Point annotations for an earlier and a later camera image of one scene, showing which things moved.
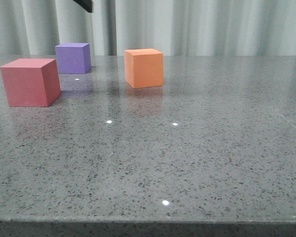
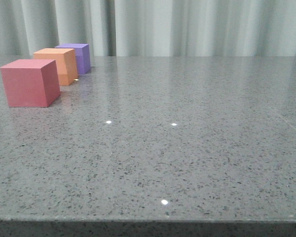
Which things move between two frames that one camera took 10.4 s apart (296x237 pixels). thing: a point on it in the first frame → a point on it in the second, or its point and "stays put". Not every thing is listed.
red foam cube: [31, 82] stays put
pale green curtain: [177, 27] stays put
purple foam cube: [73, 58] stays put
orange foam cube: [144, 67] → [65, 63]
